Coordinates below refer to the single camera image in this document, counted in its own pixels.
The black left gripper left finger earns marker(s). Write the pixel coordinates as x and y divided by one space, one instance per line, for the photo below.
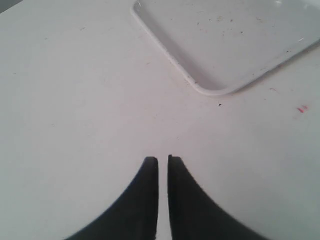
134 215

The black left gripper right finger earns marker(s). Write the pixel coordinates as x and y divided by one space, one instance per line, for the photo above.
194 215

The white rectangular plastic tray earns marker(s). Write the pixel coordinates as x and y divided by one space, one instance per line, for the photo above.
222 46

